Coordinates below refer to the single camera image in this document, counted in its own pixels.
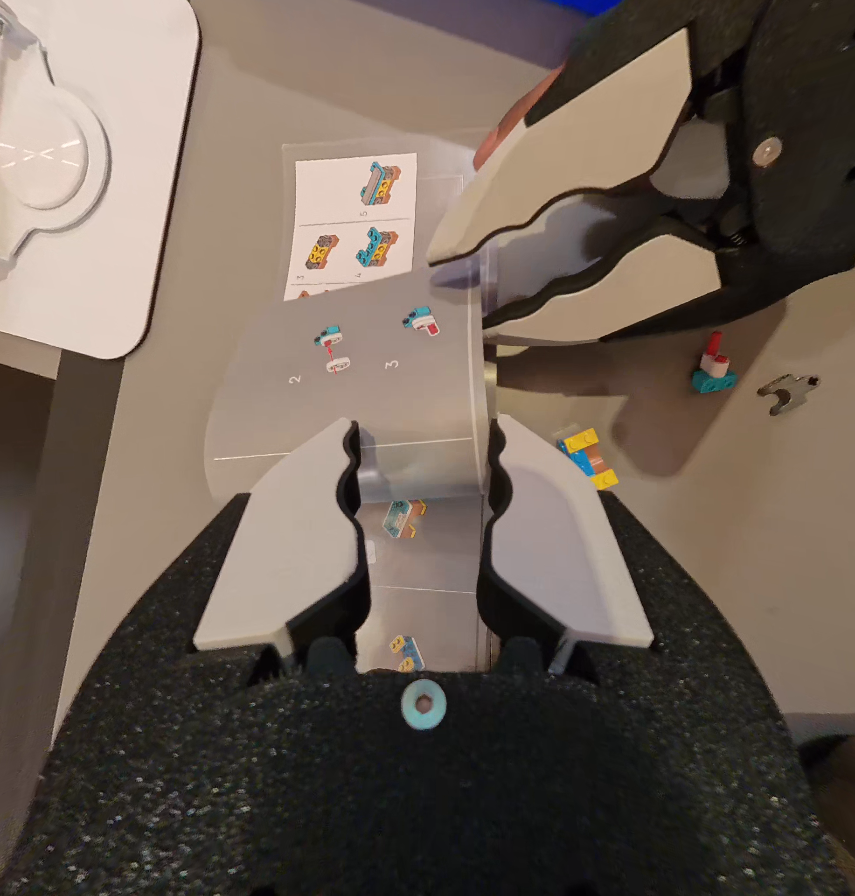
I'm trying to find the teal brick with red pin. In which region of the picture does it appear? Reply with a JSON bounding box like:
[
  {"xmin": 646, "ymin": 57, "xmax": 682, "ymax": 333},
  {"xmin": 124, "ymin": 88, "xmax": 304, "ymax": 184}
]
[{"xmin": 691, "ymin": 330, "xmax": 739, "ymax": 395}]

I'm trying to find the clear acrylic holder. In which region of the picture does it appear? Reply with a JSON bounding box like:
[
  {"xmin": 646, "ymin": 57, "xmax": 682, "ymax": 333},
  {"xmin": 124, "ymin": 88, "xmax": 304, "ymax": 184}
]
[{"xmin": 0, "ymin": 0, "xmax": 113, "ymax": 266}]

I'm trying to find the yellow blue brown brick assembly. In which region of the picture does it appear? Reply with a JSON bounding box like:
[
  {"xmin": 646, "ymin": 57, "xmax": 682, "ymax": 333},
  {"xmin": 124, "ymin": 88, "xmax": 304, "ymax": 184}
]
[{"xmin": 555, "ymin": 427, "xmax": 620, "ymax": 491}]

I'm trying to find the grey claw brick piece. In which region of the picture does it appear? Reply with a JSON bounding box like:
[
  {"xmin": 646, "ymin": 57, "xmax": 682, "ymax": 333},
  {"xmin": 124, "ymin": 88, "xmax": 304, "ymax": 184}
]
[{"xmin": 757, "ymin": 374, "xmax": 821, "ymax": 418}]

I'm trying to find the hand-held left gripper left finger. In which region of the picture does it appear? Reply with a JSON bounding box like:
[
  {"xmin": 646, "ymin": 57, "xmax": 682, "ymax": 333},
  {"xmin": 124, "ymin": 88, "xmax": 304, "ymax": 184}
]
[{"xmin": 193, "ymin": 418, "xmax": 371, "ymax": 653}]

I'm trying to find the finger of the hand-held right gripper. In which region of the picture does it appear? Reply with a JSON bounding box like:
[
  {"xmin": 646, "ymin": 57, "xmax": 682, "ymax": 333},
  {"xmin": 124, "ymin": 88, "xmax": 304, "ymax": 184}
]
[
  {"xmin": 426, "ymin": 27, "xmax": 695, "ymax": 268},
  {"xmin": 480, "ymin": 233, "xmax": 723, "ymax": 349}
]

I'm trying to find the person's right hand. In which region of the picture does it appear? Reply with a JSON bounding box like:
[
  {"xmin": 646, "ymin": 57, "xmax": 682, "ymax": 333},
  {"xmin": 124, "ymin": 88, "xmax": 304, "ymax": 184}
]
[{"xmin": 473, "ymin": 62, "xmax": 568, "ymax": 172}]

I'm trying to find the grey instruction booklet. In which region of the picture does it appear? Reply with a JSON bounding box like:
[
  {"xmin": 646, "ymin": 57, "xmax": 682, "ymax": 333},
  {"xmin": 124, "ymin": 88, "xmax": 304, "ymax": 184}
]
[{"xmin": 203, "ymin": 129, "xmax": 501, "ymax": 676}]

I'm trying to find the white rounded board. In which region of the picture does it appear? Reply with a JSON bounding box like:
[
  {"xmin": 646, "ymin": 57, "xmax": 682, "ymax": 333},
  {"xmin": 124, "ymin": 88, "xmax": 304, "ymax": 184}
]
[{"xmin": 0, "ymin": 0, "xmax": 202, "ymax": 360}]

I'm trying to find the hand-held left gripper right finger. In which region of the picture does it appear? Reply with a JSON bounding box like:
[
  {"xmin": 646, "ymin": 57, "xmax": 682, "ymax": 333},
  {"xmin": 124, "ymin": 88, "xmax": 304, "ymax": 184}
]
[{"xmin": 475, "ymin": 413, "xmax": 655, "ymax": 648}]

